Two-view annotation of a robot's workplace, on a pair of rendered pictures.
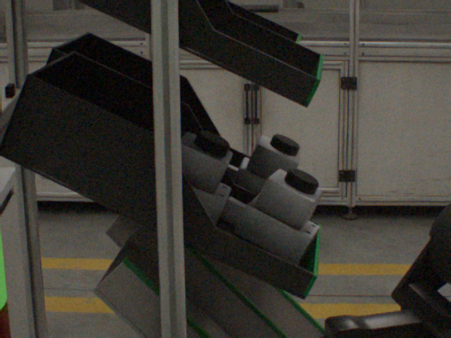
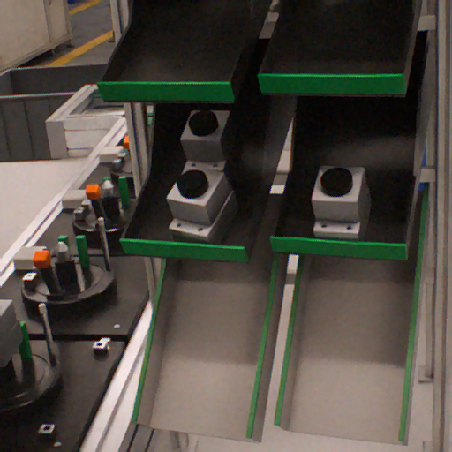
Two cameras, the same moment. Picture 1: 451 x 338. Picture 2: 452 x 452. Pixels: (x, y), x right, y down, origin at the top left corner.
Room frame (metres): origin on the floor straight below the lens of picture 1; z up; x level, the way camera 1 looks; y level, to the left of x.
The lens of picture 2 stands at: (0.99, -0.81, 1.56)
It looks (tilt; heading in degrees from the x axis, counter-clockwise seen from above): 23 degrees down; 104
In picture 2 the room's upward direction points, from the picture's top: 5 degrees counter-clockwise
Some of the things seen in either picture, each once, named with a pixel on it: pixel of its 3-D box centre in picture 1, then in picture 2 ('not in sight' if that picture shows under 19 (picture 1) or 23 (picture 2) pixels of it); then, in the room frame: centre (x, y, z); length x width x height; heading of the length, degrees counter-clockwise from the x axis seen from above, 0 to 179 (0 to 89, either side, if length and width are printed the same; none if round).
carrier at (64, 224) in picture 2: not in sight; (109, 201); (0.46, 0.50, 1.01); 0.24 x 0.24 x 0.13; 3
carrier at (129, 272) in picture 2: not in sight; (65, 266); (0.47, 0.25, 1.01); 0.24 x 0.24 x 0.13; 3
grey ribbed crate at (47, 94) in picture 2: not in sight; (71, 109); (-0.24, 2.01, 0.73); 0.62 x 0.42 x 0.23; 3
